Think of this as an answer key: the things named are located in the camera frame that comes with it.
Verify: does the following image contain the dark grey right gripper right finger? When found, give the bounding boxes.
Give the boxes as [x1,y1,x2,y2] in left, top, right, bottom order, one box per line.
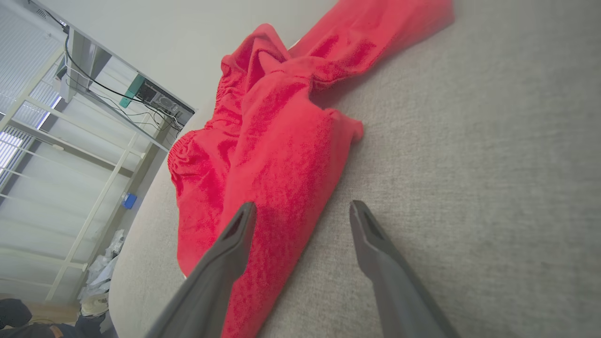
[349,200,461,338]

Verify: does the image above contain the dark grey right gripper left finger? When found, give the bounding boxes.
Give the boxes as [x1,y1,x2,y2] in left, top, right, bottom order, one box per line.
[145,202,257,338]

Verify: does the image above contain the red shorts white trim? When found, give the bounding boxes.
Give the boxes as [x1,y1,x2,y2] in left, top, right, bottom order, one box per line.
[168,0,455,338]

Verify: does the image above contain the clear plastic bags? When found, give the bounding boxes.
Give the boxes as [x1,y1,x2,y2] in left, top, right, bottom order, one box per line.
[77,229,126,317]

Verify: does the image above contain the dark electronics box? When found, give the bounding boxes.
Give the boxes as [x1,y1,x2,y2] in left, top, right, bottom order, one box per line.
[136,80,195,126]

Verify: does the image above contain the white window blind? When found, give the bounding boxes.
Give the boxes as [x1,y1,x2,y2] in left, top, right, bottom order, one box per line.
[0,0,64,186]

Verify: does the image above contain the white shelf frame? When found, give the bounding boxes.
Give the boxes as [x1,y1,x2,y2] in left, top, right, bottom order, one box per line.
[0,45,172,303]

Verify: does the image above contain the teal desk bracket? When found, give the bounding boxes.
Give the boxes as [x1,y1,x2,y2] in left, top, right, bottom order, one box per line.
[118,74,146,109]

